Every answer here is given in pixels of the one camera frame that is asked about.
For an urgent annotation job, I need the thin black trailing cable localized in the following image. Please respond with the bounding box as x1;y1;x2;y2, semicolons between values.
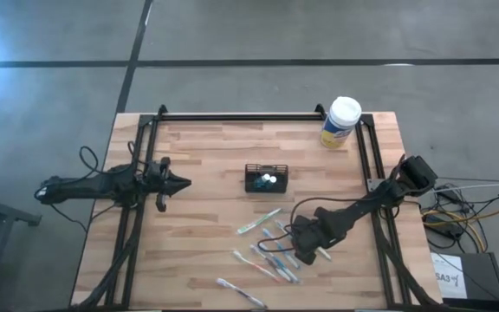
49;201;119;233

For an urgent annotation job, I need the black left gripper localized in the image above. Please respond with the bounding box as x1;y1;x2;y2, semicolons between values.
143;156;193;213

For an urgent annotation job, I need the black floor cable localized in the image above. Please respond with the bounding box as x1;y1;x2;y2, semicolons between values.
422;190;499;255

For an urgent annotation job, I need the grey metal mounting plate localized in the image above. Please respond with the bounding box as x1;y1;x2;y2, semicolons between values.
366;176;385;194

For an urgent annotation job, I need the white cable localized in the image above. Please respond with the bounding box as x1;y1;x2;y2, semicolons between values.
431;180;499;196

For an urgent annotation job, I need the black mesh basket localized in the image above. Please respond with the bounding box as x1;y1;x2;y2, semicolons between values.
244;162;289;194

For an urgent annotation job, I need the black power adapter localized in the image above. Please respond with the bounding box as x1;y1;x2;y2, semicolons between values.
423;214;465;240

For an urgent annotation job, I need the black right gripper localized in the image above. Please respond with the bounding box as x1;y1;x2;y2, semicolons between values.
292;214;348;266

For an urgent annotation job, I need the black aluminium frame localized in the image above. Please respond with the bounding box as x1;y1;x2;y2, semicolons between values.
70;103;444;311

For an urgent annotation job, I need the white paper label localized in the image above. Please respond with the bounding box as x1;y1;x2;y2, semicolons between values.
430;252;469;300

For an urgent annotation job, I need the white-lidded wipes canister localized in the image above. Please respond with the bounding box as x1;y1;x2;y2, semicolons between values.
320;95;363;150

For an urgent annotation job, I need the blue white toothbrush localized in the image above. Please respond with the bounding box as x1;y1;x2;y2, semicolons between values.
256;242;301;284
274;219;296;239
261;227;301;270

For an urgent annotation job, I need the yellow cable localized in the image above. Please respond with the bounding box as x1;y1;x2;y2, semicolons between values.
421;207;499;254

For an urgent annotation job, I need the purple white toothbrush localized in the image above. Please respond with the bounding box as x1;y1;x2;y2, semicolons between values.
215;276;269;310

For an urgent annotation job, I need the black equipment box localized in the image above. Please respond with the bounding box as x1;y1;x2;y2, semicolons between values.
430;252;499;301

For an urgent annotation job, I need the purple red toothbrush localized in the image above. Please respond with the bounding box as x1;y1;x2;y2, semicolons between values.
249;244;293;284

